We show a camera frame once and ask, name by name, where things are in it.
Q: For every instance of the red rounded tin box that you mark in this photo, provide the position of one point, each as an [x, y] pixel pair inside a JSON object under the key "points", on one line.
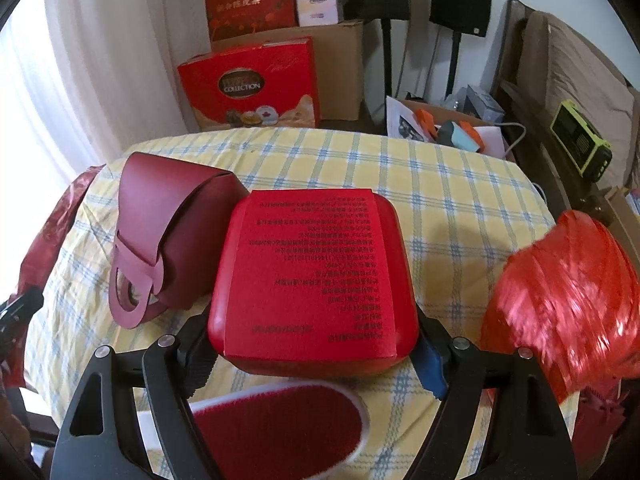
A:
{"points": [[310, 285]]}

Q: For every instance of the red foil bag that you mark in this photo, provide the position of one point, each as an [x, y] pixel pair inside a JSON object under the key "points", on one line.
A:
{"points": [[60, 220]]}

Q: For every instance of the white red lint brush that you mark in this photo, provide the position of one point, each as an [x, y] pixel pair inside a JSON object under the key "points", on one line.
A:
{"points": [[275, 430]]}

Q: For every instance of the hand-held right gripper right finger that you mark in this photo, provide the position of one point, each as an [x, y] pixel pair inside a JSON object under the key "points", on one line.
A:
{"points": [[430, 365]]}

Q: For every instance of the dark red leather pouch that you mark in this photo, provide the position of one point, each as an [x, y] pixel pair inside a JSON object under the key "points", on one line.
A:
{"points": [[165, 220]]}

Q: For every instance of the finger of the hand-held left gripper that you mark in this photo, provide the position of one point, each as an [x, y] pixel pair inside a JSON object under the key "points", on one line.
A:
{"points": [[20, 307]]}

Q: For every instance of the red tea gift bag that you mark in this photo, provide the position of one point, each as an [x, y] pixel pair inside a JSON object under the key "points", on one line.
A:
{"points": [[250, 5]]}

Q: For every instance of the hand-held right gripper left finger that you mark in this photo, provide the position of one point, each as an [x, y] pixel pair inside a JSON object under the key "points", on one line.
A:
{"points": [[197, 360]]}

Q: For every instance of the green black portable radio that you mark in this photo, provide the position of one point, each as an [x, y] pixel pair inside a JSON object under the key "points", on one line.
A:
{"points": [[580, 145]]}

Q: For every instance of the yellow checked tablecloth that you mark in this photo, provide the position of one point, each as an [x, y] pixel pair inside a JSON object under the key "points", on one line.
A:
{"points": [[450, 200]]}

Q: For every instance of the large closed cardboard box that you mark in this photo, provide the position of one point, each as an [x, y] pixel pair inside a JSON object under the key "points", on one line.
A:
{"points": [[340, 70]]}

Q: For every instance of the large beige sofa cushion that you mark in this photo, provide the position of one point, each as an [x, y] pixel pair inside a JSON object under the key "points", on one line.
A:
{"points": [[565, 70]]}

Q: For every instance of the red cookie gift box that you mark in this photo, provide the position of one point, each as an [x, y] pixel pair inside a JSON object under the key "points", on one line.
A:
{"points": [[250, 85]]}

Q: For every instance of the red plastic twine ball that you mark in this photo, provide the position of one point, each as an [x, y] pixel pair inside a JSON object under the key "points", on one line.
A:
{"points": [[560, 300]]}

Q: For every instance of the white sheer curtain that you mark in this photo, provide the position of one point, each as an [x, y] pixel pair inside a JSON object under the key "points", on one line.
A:
{"points": [[100, 85]]}

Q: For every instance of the black speaker stand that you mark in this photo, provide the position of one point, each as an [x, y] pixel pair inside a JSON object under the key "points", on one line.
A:
{"points": [[386, 60], [453, 65]]}

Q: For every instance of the brown sofa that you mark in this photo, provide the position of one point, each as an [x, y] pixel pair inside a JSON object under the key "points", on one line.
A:
{"points": [[505, 50]]}

